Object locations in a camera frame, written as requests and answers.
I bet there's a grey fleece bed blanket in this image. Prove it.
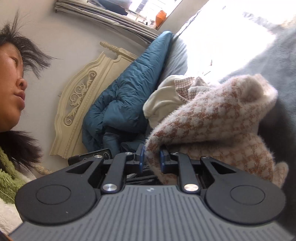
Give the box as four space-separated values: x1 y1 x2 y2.
221 26 295 233

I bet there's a cream carved wooden headboard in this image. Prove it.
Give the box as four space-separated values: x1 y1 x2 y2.
50 42 138 159

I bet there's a person with dark hair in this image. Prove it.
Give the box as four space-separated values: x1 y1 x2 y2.
0 15 52 240

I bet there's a cream fleece garment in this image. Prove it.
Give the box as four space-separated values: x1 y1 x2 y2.
142 75 184 128

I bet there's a pink houndstooth fuzzy sweater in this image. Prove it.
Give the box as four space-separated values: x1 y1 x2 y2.
145 74 289 187

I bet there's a teal quilted duvet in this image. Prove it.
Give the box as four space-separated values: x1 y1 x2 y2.
82 31 173 156

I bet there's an orange object on windowsill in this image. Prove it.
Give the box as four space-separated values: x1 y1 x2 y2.
156 10 167 28

